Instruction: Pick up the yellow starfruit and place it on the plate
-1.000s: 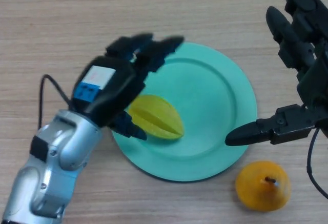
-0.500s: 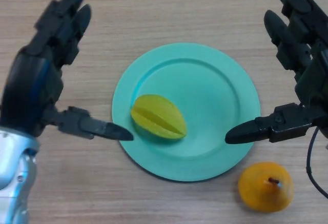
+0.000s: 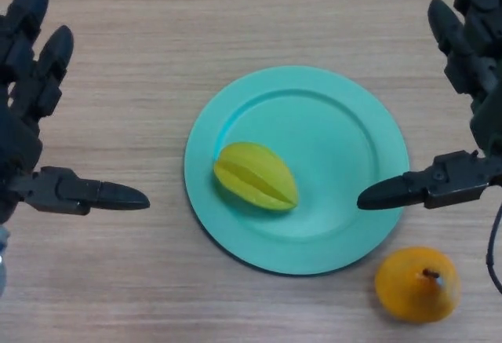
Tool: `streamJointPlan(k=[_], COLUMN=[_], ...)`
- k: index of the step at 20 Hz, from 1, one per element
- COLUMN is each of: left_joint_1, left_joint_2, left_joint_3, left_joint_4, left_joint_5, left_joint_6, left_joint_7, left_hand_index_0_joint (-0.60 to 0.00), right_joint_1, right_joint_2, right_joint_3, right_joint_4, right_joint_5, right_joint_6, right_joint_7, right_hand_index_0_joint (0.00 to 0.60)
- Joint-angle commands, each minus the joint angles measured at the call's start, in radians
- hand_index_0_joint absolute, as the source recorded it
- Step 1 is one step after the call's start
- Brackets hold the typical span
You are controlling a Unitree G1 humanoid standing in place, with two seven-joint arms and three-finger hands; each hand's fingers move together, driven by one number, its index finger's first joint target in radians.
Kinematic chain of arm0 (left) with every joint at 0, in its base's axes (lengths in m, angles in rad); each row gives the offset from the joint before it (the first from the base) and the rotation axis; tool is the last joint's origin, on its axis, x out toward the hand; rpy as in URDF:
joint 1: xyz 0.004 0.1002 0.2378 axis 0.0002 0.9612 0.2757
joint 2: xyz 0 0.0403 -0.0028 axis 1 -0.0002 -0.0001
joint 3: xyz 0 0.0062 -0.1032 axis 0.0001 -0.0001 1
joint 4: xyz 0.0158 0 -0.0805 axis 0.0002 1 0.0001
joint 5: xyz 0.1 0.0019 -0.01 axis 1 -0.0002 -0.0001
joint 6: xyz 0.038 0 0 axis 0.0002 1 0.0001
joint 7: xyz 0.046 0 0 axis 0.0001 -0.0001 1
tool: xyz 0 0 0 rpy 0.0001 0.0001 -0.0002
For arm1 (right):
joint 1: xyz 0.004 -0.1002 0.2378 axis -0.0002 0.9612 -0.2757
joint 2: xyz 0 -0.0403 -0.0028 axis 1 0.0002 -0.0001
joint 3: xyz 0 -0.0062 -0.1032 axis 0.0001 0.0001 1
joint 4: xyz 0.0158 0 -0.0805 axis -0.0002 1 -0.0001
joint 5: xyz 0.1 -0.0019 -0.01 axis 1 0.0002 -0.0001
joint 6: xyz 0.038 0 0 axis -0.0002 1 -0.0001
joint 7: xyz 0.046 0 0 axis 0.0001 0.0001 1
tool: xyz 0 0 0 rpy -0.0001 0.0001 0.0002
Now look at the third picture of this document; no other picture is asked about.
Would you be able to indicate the orange pear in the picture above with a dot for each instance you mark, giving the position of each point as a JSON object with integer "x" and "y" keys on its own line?
{"x": 412, "y": 292}

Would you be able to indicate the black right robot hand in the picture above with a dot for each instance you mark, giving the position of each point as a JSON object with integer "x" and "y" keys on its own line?
{"x": 486, "y": 68}

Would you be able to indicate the yellow starfruit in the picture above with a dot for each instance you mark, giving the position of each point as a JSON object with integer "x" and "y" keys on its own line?
{"x": 255, "y": 178}

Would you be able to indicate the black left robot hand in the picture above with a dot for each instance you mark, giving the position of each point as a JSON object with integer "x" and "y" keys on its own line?
{"x": 19, "y": 131}

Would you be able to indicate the green round plate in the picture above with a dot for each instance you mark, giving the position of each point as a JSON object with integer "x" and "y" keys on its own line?
{"x": 333, "y": 170}

